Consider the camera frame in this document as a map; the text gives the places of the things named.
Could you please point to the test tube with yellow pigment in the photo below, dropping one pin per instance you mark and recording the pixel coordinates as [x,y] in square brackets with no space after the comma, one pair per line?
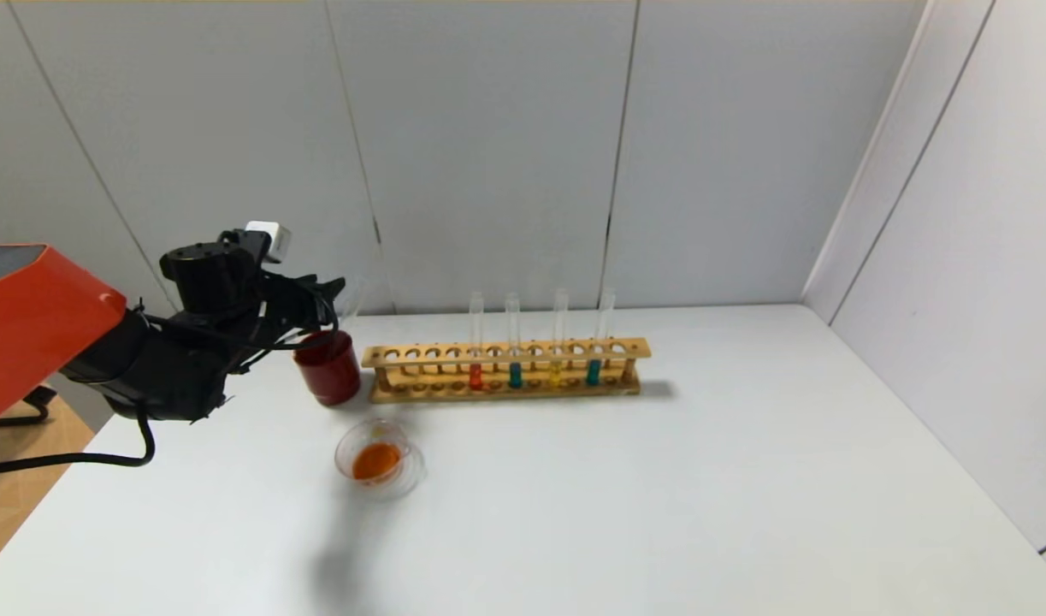
[555,374]
[351,299]

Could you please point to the black metal stand leg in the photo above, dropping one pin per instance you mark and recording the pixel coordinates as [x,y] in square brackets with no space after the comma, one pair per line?
[42,417]

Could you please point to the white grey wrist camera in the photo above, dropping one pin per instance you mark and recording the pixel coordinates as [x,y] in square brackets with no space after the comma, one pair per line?
[270,238]

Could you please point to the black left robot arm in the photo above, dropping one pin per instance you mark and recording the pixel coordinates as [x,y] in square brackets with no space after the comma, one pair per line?
[44,334]

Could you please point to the test tube with red pigment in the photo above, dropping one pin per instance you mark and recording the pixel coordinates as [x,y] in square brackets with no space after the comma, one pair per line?
[475,377]

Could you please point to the clear glass beaker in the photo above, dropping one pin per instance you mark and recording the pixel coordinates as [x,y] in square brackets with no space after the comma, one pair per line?
[377,464]

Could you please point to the wooden test tube rack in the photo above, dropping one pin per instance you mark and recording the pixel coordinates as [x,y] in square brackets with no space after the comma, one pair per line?
[505,352]

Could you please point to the dark red cup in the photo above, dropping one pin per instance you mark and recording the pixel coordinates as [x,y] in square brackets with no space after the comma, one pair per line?
[330,381]

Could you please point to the test tube with teal pigment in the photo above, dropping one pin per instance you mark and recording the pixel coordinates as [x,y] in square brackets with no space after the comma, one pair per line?
[514,376]
[593,372]

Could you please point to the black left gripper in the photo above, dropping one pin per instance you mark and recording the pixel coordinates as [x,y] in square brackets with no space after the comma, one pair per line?
[310,295]

